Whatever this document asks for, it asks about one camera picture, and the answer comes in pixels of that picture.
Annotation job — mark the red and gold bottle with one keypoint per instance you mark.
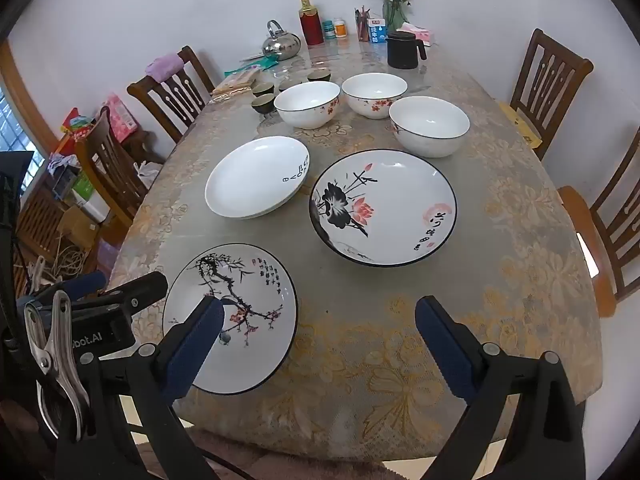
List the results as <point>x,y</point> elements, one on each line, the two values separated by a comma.
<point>313,25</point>

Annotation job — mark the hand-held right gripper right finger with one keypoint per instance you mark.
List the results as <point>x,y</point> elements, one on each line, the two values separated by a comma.
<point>442,345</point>

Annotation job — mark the green plastic packet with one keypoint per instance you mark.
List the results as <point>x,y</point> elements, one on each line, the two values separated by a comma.
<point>260,63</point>

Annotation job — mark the pink tissue pack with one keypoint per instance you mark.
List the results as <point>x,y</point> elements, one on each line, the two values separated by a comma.
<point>419,34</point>

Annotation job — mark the white bowl with red flowers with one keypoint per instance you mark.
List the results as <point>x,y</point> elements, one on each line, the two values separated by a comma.
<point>430,120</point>
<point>305,97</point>
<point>375,87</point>

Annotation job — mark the green and white box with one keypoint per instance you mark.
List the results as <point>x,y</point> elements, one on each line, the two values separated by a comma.
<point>87,192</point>

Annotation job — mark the blue and white milk carton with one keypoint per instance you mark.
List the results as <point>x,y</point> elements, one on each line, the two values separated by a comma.
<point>377,32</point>

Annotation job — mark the metal spring clip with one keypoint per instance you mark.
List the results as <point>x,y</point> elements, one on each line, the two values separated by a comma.
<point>60,330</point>

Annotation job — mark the green vase with dried flowers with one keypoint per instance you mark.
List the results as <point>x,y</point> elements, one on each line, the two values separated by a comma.
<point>395,12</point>

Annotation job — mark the pencil holder with pencils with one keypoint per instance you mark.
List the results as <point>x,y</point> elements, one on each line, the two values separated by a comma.
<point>362,27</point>

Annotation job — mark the dark tea cup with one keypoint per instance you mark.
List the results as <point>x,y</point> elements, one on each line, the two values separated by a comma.
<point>319,76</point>
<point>287,83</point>
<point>263,106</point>
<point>263,89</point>

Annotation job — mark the tan packet of sticks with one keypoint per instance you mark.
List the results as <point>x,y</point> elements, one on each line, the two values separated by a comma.
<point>235,82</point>

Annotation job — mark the steel kettle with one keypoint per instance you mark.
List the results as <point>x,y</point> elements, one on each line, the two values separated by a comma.
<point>281,45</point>

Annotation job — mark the white plastic bag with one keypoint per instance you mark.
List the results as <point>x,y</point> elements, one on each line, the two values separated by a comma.
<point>145,175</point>

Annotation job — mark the plain white plate black lettering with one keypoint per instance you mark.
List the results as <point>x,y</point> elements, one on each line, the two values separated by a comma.
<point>250,175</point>

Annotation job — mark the purple cloth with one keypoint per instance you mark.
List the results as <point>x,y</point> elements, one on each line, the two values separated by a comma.
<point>165,66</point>

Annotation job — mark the pink box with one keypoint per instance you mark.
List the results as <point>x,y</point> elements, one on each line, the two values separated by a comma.
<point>120,117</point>

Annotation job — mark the plum branch painted plate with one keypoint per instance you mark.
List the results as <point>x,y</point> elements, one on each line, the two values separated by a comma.
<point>260,310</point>

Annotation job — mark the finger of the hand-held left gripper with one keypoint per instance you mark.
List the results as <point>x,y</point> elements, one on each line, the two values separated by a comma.
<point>142,290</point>
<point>82,284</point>

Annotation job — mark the lotus painted large plate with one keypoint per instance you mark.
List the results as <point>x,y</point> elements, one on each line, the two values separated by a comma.
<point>400,200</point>

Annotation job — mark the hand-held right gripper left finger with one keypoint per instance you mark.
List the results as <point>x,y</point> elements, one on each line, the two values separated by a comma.
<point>197,347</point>

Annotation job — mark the dark wooden chair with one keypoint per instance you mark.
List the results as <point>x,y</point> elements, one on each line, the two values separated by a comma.
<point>172,100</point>
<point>560,52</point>
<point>580,220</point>
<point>92,135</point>

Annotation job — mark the colourful snack packets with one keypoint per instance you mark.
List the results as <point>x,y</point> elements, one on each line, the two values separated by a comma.
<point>75,127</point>

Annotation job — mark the small teal jar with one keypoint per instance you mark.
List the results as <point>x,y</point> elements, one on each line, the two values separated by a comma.
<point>328,30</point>

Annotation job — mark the cardboard box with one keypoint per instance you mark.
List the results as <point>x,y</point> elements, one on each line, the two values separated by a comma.
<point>75,227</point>

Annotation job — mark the window with wooden frame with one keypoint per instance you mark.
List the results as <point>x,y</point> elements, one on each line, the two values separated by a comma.
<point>10,130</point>

